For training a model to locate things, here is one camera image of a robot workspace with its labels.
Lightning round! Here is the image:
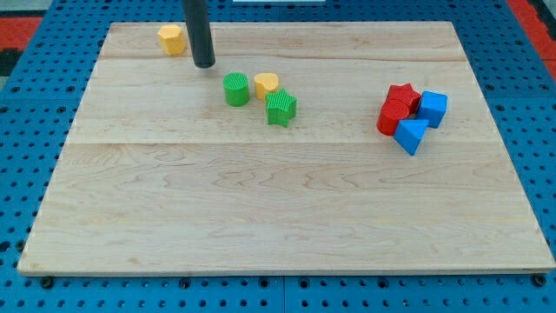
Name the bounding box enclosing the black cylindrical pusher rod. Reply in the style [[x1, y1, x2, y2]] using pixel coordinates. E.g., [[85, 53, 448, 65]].
[[182, 0, 215, 69]]

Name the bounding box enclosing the yellow hexagon block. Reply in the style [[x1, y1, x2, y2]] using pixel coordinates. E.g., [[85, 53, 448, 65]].
[[157, 23, 187, 56]]

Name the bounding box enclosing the green cylinder block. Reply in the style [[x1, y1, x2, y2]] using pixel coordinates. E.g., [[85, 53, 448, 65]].
[[222, 72, 250, 107]]

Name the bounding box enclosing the yellow heart block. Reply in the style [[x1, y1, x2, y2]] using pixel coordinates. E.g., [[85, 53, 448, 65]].
[[254, 72, 280, 100]]

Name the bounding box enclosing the green star block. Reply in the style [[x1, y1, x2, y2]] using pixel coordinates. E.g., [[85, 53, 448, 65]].
[[265, 89, 297, 128]]

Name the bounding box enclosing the wooden board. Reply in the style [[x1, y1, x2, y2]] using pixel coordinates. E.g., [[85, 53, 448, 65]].
[[18, 22, 555, 276]]

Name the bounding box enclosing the red cylinder block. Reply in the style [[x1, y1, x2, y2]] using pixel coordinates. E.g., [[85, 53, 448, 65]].
[[376, 99, 409, 136]]

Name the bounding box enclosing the red star block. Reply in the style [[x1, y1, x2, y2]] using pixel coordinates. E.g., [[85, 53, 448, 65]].
[[387, 83, 421, 115]]

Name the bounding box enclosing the blue triangle block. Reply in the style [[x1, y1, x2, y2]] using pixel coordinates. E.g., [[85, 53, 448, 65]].
[[394, 119, 428, 156]]

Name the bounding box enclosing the blue cube block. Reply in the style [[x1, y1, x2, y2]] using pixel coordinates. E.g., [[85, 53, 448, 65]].
[[415, 90, 448, 129]]

